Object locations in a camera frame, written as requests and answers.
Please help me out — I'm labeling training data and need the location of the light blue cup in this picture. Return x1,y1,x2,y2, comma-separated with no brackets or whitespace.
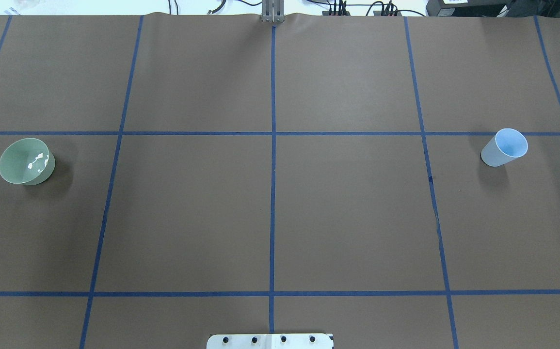
480,128,528,167

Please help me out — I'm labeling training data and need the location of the pale green bowl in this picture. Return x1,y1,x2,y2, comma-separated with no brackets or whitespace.
0,138,56,186

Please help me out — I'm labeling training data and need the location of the black equipment box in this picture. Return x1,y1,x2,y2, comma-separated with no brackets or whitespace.
426,0,560,18

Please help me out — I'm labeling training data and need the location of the aluminium frame post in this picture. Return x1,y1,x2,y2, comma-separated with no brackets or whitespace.
260,0,286,24

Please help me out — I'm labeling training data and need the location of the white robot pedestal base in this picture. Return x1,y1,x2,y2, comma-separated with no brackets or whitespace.
206,333,335,349

